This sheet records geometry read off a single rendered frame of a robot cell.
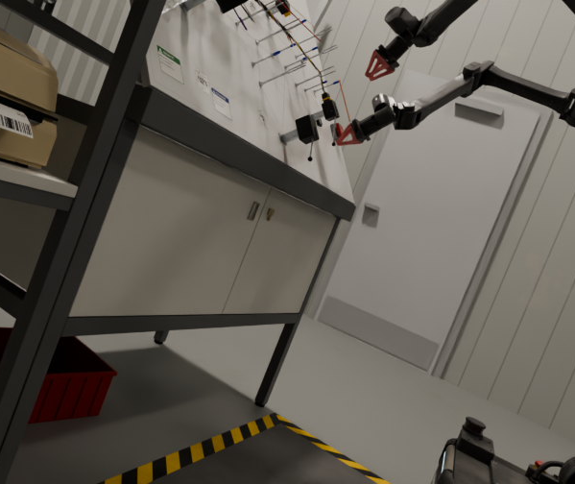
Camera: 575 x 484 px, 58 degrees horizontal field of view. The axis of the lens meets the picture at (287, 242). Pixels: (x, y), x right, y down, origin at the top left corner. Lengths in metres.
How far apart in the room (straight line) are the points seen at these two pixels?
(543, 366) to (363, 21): 3.07
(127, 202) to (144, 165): 0.08
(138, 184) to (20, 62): 0.32
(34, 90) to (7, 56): 0.06
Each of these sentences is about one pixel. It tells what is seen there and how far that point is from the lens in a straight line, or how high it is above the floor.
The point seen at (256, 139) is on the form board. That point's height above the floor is 0.89.
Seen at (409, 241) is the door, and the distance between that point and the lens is 4.14.
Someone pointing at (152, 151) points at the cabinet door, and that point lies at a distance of 1.08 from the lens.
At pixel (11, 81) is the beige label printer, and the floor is 0.78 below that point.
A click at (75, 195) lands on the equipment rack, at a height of 0.64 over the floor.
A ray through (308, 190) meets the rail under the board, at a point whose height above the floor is 0.83.
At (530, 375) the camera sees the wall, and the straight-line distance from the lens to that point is 4.23.
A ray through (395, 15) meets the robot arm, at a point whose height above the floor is 1.42.
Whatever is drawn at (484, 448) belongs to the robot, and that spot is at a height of 0.28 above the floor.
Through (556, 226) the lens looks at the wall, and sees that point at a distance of 4.22.
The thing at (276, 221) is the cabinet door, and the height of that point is 0.71.
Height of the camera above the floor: 0.75
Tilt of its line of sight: 3 degrees down
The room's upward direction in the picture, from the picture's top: 22 degrees clockwise
